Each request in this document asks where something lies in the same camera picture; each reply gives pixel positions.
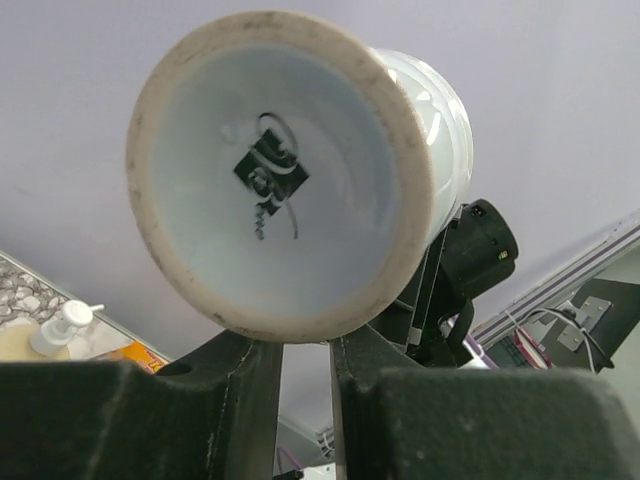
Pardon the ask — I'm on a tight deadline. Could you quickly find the orange snack bag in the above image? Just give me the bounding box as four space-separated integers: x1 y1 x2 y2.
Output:
95 341 168 374

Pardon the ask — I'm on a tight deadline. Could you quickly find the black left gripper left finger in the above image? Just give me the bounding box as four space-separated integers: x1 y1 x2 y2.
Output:
1 331 283 479

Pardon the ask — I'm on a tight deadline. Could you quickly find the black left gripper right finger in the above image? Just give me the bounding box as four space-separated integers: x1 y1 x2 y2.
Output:
331 327 639 479

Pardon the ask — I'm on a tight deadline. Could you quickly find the grey mug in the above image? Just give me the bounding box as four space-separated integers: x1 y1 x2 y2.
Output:
126 10 474 344

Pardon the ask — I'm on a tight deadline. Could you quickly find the white pump bottle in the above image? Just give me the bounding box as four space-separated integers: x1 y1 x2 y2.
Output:
1 300 105 362

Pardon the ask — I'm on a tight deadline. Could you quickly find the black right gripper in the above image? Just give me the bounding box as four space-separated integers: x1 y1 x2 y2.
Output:
369 198 520 369

